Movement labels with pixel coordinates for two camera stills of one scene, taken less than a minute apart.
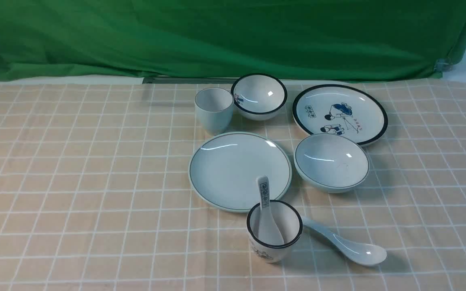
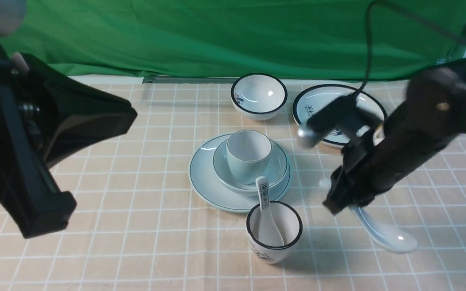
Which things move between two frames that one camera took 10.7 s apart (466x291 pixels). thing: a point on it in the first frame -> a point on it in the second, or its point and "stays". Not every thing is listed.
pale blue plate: [224, 168] stays
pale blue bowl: [331, 163] -> [276, 172]
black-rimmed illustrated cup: [289, 219] stays
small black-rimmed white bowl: [258, 96] stays
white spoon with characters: [268, 233] stays
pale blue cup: [214, 107] -> [248, 153]
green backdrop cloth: [309, 40] stays
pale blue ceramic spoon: [356, 251] -> [391, 239]
